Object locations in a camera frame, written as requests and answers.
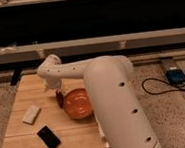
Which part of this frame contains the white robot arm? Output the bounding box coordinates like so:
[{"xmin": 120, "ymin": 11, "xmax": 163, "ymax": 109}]
[{"xmin": 37, "ymin": 55, "xmax": 163, "ymax": 148}]

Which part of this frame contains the orange ceramic bowl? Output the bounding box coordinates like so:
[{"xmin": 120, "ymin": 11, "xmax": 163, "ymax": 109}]
[{"xmin": 62, "ymin": 88, "xmax": 93, "ymax": 120}]

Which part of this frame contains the white rectangular block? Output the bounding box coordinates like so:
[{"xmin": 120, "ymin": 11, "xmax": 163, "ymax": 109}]
[{"xmin": 22, "ymin": 105, "xmax": 41, "ymax": 125}]

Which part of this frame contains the black smartphone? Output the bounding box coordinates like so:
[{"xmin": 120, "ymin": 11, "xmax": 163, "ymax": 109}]
[{"xmin": 37, "ymin": 126, "xmax": 61, "ymax": 148}]

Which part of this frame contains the wooden table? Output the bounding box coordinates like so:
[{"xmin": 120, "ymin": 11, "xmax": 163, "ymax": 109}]
[{"xmin": 2, "ymin": 74, "xmax": 105, "ymax": 148}]

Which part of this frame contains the white tube with cap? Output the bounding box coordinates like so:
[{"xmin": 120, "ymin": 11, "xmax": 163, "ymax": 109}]
[{"xmin": 95, "ymin": 117, "xmax": 110, "ymax": 148}]

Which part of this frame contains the blue power adapter box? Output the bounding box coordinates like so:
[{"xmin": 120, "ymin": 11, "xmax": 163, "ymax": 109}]
[{"xmin": 166, "ymin": 69, "xmax": 185, "ymax": 86}]

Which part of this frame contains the white wall rail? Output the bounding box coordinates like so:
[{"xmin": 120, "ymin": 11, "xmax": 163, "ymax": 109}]
[{"xmin": 0, "ymin": 28, "xmax": 185, "ymax": 64}]

